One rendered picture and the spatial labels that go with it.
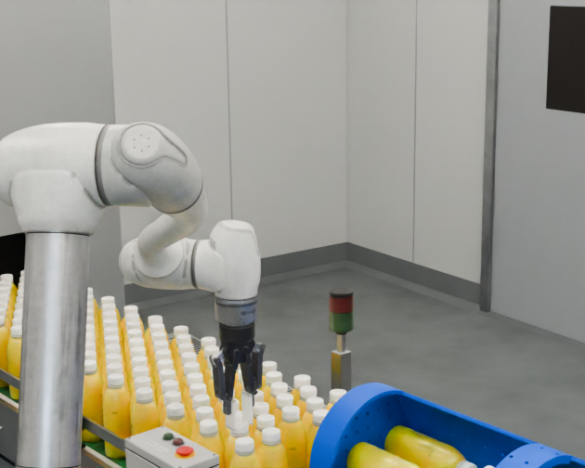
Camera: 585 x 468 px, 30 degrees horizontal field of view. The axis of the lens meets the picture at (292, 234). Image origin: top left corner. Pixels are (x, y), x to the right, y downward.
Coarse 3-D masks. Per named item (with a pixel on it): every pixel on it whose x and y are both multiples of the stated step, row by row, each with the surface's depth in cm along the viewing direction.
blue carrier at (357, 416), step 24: (384, 384) 224; (336, 408) 217; (360, 408) 214; (384, 408) 227; (408, 408) 230; (432, 408) 221; (336, 432) 213; (360, 432) 224; (384, 432) 229; (432, 432) 228; (456, 432) 222; (480, 432) 214; (504, 432) 203; (312, 456) 216; (336, 456) 220; (480, 456) 219; (504, 456) 213; (528, 456) 189; (552, 456) 189
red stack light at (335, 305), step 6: (330, 300) 276; (336, 300) 274; (342, 300) 274; (348, 300) 275; (330, 306) 276; (336, 306) 275; (342, 306) 274; (348, 306) 275; (336, 312) 275; (342, 312) 275; (348, 312) 275
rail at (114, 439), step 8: (0, 368) 306; (0, 376) 305; (8, 376) 301; (16, 384) 298; (88, 424) 270; (96, 424) 267; (96, 432) 268; (104, 432) 265; (112, 432) 263; (112, 440) 262; (120, 440) 259; (120, 448) 260
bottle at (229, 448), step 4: (248, 432) 235; (228, 436) 236; (232, 436) 235; (236, 436) 233; (240, 436) 233; (244, 436) 234; (248, 436) 235; (228, 440) 234; (232, 440) 234; (228, 444) 234; (232, 444) 233; (224, 448) 236; (228, 448) 234; (232, 448) 233; (224, 452) 235; (228, 452) 234; (232, 452) 233; (224, 456) 235; (228, 456) 234; (224, 460) 236; (228, 460) 234; (224, 464) 236; (228, 464) 234
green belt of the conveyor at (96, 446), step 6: (0, 390) 311; (6, 390) 311; (6, 396) 306; (18, 402) 302; (90, 444) 275; (96, 444) 275; (102, 444) 275; (96, 450) 271; (102, 450) 272; (120, 462) 265
